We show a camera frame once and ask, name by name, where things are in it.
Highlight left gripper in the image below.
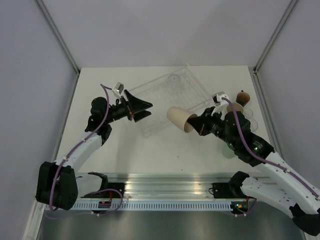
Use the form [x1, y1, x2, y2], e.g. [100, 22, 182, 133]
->
[104, 89, 153, 124]

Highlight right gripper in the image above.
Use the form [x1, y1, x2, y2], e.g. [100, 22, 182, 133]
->
[188, 105, 237, 147]

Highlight peach cup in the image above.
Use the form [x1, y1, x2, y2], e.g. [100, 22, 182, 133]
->
[166, 106, 197, 133]

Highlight white wire dish rack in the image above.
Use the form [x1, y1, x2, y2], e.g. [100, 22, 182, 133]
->
[129, 64, 211, 138]

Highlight beige plastic cup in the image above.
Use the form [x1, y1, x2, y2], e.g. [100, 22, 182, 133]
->
[226, 102, 244, 114]

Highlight green cup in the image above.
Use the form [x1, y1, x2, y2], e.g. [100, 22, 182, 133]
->
[222, 144, 235, 159]

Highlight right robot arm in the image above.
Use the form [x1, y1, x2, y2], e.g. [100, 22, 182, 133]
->
[187, 108, 320, 236]

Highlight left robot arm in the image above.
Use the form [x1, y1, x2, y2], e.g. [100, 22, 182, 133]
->
[35, 90, 153, 211]

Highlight dark brown cup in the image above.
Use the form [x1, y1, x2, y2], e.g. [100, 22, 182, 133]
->
[235, 90, 251, 107]

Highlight large clear glass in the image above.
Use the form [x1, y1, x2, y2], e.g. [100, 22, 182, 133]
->
[249, 118, 259, 132]

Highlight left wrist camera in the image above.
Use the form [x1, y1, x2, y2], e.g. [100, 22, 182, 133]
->
[112, 82, 124, 99]

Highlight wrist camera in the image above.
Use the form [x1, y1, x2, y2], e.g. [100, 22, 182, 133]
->
[211, 91, 229, 116]
[112, 82, 124, 99]

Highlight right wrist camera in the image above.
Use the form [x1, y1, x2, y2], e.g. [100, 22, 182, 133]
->
[211, 91, 229, 116]

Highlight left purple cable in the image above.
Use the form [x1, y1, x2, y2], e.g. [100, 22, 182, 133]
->
[44, 83, 124, 220]

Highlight right frame post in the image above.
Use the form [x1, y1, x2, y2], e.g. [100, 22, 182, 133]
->
[252, 0, 301, 75]

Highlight frame post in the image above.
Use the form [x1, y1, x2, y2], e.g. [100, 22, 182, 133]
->
[34, 0, 81, 76]
[252, 0, 301, 75]

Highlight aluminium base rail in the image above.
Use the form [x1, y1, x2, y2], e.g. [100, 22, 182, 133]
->
[34, 172, 311, 201]

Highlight white slotted cable duct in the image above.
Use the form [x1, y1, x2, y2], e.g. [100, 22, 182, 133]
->
[71, 200, 233, 212]

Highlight left frame post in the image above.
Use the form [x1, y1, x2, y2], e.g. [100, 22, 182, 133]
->
[34, 0, 81, 76]

